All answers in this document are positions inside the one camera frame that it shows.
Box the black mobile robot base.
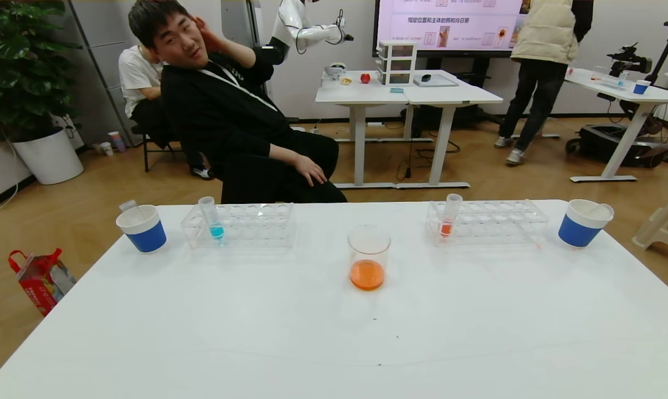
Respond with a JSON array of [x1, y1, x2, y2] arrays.
[[567, 123, 668, 168]]

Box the clear glass beaker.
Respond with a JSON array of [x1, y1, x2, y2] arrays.
[[347, 225, 392, 291]]

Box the clear acrylic test tube rack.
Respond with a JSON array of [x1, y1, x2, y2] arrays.
[[180, 202, 296, 250], [425, 199, 549, 246]]

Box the test tube with red liquid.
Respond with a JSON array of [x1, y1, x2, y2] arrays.
[[439, 193, 463, 239]]

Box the test tube with blue liquid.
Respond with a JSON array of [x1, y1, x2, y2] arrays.
[[198, 196, 225, 241]]

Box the small clear tube rack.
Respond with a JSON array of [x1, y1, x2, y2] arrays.
[[591, 65, 629, 89]]

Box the white standing desk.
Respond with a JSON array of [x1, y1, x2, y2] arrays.
[[315, 70, 434, 190], [396, 70, 504, 190]]

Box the man in black clothes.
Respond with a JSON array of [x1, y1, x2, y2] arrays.
[[128, 0, 347, 204]]

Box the white drawer organiser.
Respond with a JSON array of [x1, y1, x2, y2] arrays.
[[376, 40, 418, 87]]

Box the grey laptop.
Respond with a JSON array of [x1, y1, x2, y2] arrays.
[[413, 74, 459, 88]]

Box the black screen stand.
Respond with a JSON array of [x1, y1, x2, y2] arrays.
[[400, 55, 506, 137]]

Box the white humanoid robot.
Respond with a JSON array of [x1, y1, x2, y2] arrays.
[[220, 0, 354, 64]]

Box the blue sleeved paper cup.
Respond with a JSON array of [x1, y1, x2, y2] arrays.
[[116, 204, 167, 254], [558, 199, 615, 248]]

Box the black chair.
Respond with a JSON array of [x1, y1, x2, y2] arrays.
[[130, 125, 175, 172]]

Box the large display screen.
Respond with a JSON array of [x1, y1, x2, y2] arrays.
[[374, 0, 528, 58]]

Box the man in white t-shirt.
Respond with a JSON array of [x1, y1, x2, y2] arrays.
[[118, 44, 215, 181]]

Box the person in beige vest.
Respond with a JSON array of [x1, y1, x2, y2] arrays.
[[494, 0, 595, 166]]

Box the grey metal cabinet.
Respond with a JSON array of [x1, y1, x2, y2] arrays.
[[68, 0, 146, 146]]

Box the white plant pot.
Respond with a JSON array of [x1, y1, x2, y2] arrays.
[[12, 126, 84, 186]]

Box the red gift bag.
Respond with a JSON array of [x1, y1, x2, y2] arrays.
[[8, 248, 77, 317]]

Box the green potted plant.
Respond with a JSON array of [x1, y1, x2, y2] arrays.
[[0, 0, 83, 142]]

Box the black floor cables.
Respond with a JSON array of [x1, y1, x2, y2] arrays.
[[395, 139, 462, 181]]

